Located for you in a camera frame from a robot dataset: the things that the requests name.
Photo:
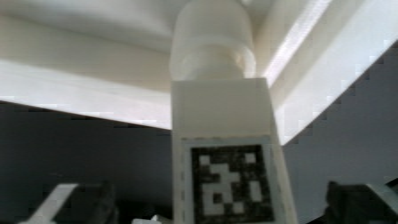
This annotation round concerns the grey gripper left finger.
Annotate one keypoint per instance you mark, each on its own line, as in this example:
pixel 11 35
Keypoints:
pixel 78 204

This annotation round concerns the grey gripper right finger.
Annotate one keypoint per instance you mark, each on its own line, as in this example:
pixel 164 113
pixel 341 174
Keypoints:
pixel 363 203

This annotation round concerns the white leg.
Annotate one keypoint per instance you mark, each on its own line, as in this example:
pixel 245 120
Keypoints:
pixel 229 176

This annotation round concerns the white square tabletop part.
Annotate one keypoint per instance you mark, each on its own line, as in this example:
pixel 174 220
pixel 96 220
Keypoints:
pixel 85 50

